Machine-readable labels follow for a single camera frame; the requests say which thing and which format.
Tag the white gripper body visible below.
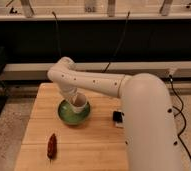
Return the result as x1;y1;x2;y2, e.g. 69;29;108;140
59;84;77;103

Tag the beige ceramic cup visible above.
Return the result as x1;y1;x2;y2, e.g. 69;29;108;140
71;93;87;113

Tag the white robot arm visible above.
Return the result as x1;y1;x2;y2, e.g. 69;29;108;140
47;57;183;171

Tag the green ceramic bowl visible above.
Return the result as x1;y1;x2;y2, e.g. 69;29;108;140
58;100;90;126

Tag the small black white block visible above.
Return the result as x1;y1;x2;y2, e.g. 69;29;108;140
112;111;123;128

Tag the red chili pepper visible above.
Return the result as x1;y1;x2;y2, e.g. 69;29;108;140
47;134;57;160

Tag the black cable left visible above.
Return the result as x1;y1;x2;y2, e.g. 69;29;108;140
51;11;63;60

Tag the black cable middle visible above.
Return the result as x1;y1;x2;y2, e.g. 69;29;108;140
102;11;131;74

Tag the black floor cable right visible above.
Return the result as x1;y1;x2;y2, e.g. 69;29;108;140
168;74;191;171

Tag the white wall rail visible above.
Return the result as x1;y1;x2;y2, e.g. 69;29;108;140
2;60;191;81

